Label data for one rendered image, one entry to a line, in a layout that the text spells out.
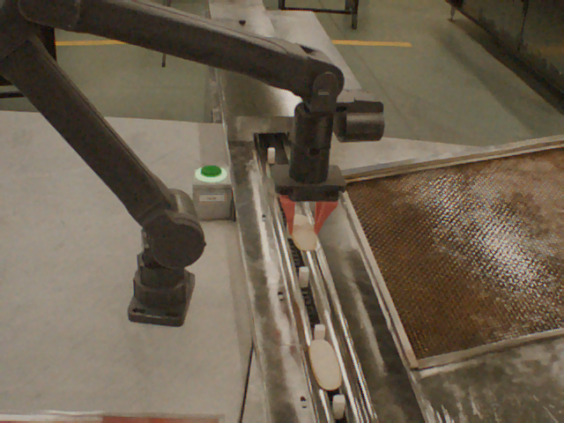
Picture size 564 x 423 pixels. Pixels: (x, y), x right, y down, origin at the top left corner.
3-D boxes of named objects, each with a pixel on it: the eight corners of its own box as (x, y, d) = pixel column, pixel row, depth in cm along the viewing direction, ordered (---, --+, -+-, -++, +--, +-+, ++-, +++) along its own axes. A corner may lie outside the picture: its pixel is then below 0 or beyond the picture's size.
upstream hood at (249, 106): (205, 3, 256) (205, -20, 252) (253, 3, 259) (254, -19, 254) (225, 148, 150) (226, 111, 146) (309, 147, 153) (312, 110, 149)
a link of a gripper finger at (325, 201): (334, 244, 107) (340, 189, 103) (286, 245, 106) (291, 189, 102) (326, 220, 113) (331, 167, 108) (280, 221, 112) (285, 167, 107)
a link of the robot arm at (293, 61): (19, 1, 86) (12, 24, 77) (30, -43, 84) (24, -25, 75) (316, 85, 103) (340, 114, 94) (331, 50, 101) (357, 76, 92)
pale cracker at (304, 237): (285, 217, 114) (286, 211, 113) (309, 217, 114) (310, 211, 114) (294, 252, 105) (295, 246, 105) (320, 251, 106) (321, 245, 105)
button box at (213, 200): (190, 215, 138) (189, 164, 132) (231, 214, 139) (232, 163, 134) (191, 238, 131) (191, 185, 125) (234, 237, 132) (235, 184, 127)
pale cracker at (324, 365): (304, 341, 99) (305, 335, 98) (331, 340, 99) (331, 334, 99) (316, 391, 90) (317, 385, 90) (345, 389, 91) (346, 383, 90)
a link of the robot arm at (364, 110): (296, 52, 99) (314, 72, 92) (372, 52, 102) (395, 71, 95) (290, 129, 105) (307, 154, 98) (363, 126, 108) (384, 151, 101)
